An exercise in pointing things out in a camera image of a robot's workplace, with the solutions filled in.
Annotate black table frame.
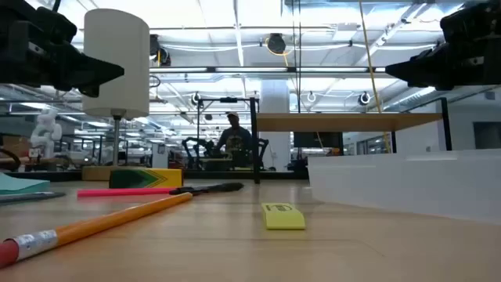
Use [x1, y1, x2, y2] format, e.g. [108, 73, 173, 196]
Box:
[0, 169, 310, 183]

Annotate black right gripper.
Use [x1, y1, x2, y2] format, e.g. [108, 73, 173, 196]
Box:
[385, 2, 501, 91]

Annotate black background rig frame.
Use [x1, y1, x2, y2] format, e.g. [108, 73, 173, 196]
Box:
[196, 96, 252, 173]

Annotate yellow hanging cable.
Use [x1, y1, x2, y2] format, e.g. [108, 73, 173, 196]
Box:
[357, 0, 393, 154]

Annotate pink pen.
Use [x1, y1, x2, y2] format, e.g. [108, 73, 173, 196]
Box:
[76, 187, 178, 198]

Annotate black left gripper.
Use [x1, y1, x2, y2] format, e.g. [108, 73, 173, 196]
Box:
[0, 0, 125, 98]

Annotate yellow eraser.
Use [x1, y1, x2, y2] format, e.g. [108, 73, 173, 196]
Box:
[261, 201, 307, 231]

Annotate clear pencil case purple lid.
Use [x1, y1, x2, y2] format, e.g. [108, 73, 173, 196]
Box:
[306, 148, 501, 226]

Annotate wooden shelf riser black legs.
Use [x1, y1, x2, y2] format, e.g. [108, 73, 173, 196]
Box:
[249, 96, 454, 185]

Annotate yellow green crayon box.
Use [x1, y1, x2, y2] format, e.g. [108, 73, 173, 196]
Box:
[108, 168, 184, 190]

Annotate white shade table lamp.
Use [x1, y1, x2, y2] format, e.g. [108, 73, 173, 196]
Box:
[81, 8, 151, 182]

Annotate blue sticky note pad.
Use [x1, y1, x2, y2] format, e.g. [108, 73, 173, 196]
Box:
[0, 172, 52, 197]

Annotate black marker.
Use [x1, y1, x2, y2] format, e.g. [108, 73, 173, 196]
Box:
[168, 182, 245, 197]

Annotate yellow pencil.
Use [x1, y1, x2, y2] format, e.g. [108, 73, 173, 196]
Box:
[0, 191, 194, 269]

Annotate brown cardboard box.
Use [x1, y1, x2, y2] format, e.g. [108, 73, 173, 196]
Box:
[2, 136, 31, 157]

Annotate person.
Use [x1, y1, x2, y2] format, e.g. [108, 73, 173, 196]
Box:
[214, 110, 254, 170]

